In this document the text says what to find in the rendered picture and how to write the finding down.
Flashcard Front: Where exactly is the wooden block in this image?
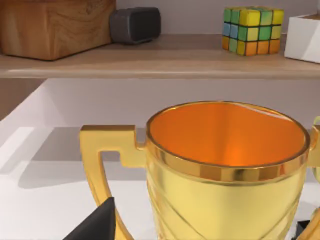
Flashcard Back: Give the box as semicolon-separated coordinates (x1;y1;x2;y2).
0;0;117;61

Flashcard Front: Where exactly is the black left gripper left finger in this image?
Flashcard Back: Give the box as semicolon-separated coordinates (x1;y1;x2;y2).
62;196;117;240

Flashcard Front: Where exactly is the wooden shelf board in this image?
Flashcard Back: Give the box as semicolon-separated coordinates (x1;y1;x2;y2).
0;33;320;121

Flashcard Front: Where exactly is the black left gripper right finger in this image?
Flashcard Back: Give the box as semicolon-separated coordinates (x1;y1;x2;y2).
295;219;312;238

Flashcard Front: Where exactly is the dark grey speaker box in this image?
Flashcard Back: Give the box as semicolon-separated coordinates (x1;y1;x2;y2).
109;6;162;46

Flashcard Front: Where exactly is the coloured puzzle cube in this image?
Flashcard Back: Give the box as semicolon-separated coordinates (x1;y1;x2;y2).
221;6;285;57

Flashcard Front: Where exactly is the gold trophy cup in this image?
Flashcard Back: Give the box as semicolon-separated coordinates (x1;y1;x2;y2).
79;100;320;240

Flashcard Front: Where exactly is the white box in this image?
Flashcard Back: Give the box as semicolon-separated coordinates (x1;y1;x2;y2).
283;13;320;64

